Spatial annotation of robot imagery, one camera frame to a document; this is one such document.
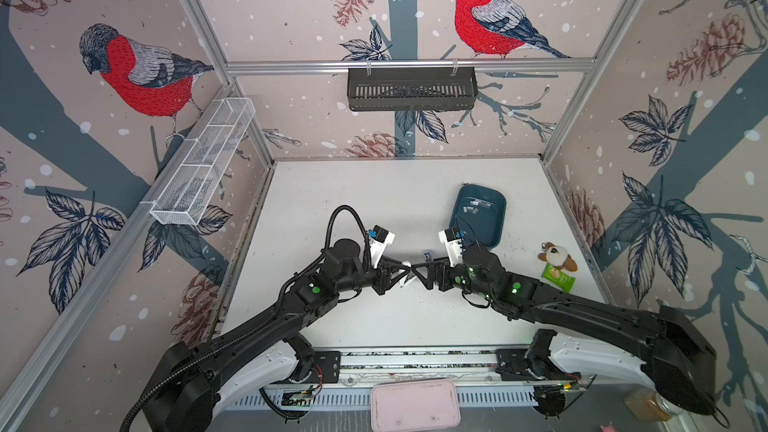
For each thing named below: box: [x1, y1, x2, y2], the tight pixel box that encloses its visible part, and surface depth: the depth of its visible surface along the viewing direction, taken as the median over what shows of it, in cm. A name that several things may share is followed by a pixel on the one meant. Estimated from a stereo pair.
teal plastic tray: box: [449, 184, 507, 251], surface depth 106 cm
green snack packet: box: [541, 263, 576, 293], surface depth 90 cm
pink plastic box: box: [370, 378, 461, 432], surface depth 68 cm
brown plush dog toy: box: [538, 242, 578, 272], surface depth 92 cm
